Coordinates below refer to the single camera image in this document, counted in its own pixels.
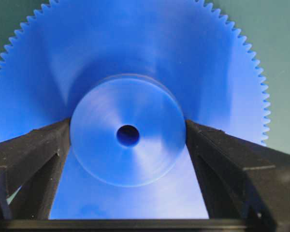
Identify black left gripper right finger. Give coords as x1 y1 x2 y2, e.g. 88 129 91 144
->
186 120 290 232

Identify large blue plastic gear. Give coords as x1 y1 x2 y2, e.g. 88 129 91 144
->
0 0 269 219

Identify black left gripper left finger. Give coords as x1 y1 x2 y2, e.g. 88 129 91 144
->
0 118 70 220

